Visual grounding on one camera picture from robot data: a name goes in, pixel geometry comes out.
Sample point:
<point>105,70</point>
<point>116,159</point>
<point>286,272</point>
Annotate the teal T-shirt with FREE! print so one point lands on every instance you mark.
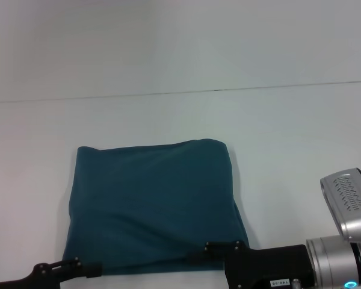
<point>156,204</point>

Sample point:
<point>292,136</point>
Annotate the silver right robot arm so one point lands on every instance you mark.
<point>343,241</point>

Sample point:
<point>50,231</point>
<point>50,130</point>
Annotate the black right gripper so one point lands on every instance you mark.
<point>267,268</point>

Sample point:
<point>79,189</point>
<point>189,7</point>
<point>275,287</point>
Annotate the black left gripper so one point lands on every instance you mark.
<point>45,274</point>

